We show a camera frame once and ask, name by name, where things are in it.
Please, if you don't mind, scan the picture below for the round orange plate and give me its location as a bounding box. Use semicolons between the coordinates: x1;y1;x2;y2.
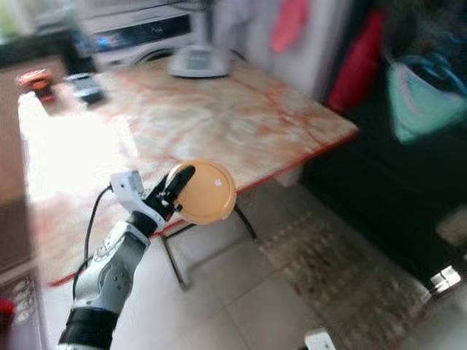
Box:
174;160;238;226

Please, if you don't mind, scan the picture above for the shiny metal fridge foot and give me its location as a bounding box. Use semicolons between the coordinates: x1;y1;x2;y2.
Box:
430;265;463;294

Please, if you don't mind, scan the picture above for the marble pattern folding table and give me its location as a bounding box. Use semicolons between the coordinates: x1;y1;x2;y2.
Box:
18;57;360;287

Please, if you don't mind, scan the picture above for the small dark box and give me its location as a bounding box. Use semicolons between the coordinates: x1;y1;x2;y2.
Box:
65;73;107;105

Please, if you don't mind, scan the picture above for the white washing machine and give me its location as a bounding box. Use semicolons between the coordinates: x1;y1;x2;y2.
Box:
77;6;207;71

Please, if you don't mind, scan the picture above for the small red orange object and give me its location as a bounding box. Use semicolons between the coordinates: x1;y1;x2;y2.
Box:
18;69;54;94

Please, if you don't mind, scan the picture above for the small patterned mat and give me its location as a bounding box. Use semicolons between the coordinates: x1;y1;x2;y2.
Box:
6;273;46;345

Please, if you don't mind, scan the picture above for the pink hanging cloth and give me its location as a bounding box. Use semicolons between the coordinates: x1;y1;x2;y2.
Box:
269;0;310;54

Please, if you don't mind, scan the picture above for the red plastic stool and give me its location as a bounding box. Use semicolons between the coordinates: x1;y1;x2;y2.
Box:
0;297;18;350

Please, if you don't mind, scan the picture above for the red hanging bag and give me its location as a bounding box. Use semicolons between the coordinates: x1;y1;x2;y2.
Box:
327;10;387;114

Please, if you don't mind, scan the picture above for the teal cloth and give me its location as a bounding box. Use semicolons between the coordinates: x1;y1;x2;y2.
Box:
386;61;467;144

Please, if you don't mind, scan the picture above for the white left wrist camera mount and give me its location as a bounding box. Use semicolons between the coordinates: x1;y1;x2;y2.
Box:
109;170;147;214

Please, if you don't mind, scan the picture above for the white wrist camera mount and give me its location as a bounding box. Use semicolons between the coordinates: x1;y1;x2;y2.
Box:
304;328;337;350
109;170;147;214

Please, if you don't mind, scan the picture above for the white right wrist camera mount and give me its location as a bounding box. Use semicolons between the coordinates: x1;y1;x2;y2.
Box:
304;328;337;350

